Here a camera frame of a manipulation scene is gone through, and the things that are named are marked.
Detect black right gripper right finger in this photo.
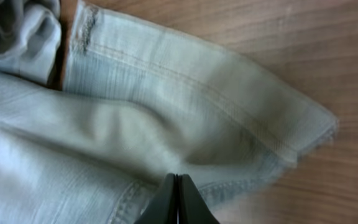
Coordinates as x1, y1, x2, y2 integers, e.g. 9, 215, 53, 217
178, 174, 219, 224

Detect light blue denim shorts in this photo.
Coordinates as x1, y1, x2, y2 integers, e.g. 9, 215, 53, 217
0, 1, 337, 223

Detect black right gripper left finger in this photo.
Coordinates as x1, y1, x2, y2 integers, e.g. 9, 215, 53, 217
135, 174, 178, 224

